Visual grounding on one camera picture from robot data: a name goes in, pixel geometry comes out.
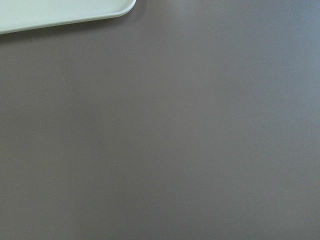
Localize beige rabbit tray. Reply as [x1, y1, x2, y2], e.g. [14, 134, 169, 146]
[0, 0, 136, 34]

